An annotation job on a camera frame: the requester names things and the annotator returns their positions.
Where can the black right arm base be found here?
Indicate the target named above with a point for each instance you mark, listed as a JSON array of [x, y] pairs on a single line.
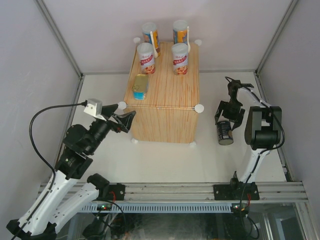
[[236, 189]]

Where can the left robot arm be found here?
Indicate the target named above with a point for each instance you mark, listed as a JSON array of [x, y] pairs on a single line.
[[49, 213]]

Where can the aluminium mounting rail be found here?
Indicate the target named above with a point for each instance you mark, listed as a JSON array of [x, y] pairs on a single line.
[[268, 192]]

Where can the wooden cabinet box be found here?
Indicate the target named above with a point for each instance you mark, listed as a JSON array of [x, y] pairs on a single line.
[[167, 114]]

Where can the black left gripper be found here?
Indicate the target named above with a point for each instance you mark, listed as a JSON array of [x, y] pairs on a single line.
[[124, 120]]

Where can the white red label can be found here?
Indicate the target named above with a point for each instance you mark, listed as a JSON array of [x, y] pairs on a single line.
[[180, 58], [146, 58]]

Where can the blue yellow can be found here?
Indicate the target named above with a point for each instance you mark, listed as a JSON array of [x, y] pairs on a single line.
[[181, 32]]

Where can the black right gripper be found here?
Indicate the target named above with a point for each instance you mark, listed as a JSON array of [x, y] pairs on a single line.
[[238, 115]]

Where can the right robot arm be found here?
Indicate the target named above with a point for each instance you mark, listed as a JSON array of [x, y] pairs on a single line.
[[263, 131]]

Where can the blue rectangular tin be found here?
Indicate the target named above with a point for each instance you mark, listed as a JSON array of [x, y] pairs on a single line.
[[224, 133]]

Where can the grey slotted cable duct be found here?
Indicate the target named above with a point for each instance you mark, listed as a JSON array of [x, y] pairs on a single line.
[[157, 208]]

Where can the blue can with spoon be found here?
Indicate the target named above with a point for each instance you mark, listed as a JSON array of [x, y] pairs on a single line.
[[150, 35]]

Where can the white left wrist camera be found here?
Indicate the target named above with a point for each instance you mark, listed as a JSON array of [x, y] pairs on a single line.
[[93, 108]]

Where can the gold rectangular tin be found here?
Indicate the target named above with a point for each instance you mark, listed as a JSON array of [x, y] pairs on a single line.
[[140, 86]]

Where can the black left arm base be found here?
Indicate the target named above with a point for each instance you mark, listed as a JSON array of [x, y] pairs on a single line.
[[106, 190]]

